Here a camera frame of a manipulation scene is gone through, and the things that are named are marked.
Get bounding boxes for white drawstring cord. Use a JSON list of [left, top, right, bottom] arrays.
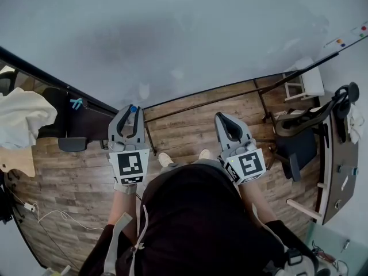
[[132, 204, 150, 251]]

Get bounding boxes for white cloth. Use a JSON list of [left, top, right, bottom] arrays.
[[0, 87, 59, 151]]

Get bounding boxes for clear bottle with blue cap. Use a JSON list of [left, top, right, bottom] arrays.
[[337, 165, 360, 176]]

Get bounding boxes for glass table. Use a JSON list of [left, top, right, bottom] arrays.
[[303, 220, 368, 276]]

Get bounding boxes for dark brown desk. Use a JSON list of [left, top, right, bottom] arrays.
[[286, 101, 361, 226]]

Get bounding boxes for person's right forearm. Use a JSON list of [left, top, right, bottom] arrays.
[[237, 178, 277, 227]]

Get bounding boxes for crumpled white rag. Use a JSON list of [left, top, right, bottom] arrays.
[[346, 103, 365, 144]]

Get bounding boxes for person's left white shoe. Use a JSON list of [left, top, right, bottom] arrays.
[[158, 152, 175, 168]]

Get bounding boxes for person's black shirt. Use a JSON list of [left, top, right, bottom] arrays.
[[79, 163, 288, 276]]

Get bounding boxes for person's left forearm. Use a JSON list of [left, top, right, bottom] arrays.
[[108, 184, 139, 241]]

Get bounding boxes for office chair with blue seat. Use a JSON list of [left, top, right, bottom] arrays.
[[269, 82, 361, 182]]

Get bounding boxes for tangle of wires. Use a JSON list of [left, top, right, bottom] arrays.
[[311, 239, 350, 274]]

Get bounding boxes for lime green stool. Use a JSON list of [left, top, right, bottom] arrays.
[[43, 264, 72, 276]]

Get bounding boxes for person's grey shorts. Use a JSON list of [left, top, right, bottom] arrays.
[[159, 158, 228, 178]]

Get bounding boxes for black office chair with tape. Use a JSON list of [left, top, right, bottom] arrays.
[[36, 86, 122, 152]]

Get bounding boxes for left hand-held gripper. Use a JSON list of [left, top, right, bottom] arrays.
[[108, 105, 151, 186]]

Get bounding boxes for white wrist strap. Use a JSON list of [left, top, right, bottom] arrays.
[[113, 181, 138, 196]]

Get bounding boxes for grey harness strap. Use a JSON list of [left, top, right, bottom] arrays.
[[102, 212, 133, 276], [251, 202, 320, 276]]

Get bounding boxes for light wooden desk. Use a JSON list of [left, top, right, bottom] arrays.
[[0, 146, 36, 181]]

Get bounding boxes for white stool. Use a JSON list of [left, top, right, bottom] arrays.
[[282, 57, 325, 102]]

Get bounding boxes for grey mesh office chair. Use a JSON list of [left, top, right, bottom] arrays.
[[0, 70, 18, 98]]

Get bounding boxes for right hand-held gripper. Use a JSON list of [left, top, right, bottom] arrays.
[[214, 112, 267, 185]]

